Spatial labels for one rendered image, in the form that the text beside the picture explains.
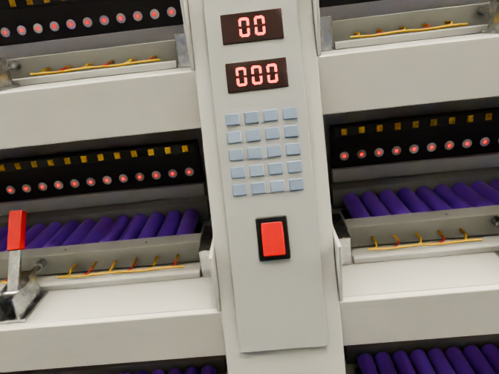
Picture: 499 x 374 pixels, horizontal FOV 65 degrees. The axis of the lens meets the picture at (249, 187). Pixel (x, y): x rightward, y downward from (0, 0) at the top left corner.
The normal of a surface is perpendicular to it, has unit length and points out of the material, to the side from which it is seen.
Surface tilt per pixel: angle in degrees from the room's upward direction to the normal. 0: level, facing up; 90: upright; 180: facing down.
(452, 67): 108
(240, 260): 90
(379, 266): 18
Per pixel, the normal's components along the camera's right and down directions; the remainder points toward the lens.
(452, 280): -0.11, -0.92
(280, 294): -0.04, 0.07
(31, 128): -0.01, 0.37
